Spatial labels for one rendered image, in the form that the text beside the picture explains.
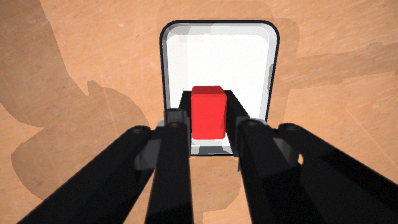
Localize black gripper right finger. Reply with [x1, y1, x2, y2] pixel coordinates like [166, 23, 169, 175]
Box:
[224, 90, 398, 224]

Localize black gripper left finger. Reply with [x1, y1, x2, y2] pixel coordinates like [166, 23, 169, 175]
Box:
[17, 90, 195, 224]

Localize white tray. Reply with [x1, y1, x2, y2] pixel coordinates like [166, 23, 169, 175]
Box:
[159, 20, 280, 157]

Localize red block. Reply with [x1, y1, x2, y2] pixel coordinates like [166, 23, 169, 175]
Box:
[191, 86, 227, 140]

